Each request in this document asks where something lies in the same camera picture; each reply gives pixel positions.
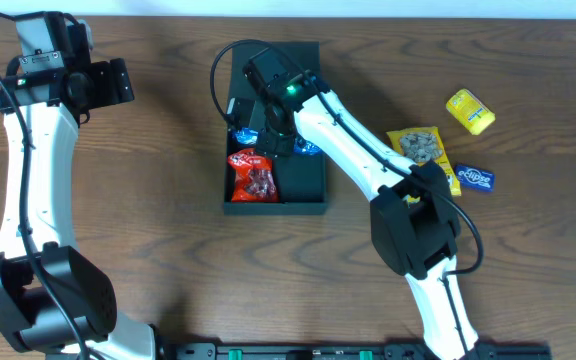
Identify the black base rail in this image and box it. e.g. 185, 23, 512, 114
157, 342, 553, 360

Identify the blue snack bar wrapper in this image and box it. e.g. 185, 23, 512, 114
231, 127, 322, 155

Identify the yellow gum container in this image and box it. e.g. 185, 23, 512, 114
446, 88, 496, 136

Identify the yellow Hacks candy bag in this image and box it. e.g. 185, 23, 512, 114
387, 127, 462, 197

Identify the red candy bag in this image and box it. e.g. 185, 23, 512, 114
228, 148, 279, 203

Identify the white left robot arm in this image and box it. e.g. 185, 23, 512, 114
0, 58, 157, 359

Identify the blue Eclipse gum pack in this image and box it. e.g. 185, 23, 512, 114
455, 164, 495, 192

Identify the black gift box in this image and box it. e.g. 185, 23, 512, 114
223, 44, 327, 216

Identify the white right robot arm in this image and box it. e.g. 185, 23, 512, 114
245, 71, 479, 359

